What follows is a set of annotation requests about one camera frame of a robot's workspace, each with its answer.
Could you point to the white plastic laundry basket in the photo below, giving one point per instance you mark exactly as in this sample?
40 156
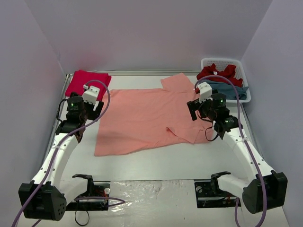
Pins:
222 84

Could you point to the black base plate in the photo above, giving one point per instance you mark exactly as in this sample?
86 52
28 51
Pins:
207 198
100 189

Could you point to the dark red t-shirt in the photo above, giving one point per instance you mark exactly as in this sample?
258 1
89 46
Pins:
229 73

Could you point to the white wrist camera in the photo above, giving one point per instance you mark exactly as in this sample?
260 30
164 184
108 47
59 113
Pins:
90 96
204 90

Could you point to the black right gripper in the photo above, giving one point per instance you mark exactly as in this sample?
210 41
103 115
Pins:
193 109

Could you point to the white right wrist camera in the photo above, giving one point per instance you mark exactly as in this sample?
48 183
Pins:
204 90

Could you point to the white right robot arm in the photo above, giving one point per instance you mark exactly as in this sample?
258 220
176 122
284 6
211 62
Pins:
265 188

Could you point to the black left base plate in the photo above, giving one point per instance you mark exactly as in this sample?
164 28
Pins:
100 189

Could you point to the salmon pink t-shirt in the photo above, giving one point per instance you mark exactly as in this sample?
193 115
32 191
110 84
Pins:
140 119

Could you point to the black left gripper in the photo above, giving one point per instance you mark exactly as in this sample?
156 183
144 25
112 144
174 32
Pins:
98 107

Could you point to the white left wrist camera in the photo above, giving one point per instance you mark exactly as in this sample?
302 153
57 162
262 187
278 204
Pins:
90 96

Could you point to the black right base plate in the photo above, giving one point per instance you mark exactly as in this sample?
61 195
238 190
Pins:
207 198

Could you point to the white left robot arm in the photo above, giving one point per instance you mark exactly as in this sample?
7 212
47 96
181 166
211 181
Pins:
42 198

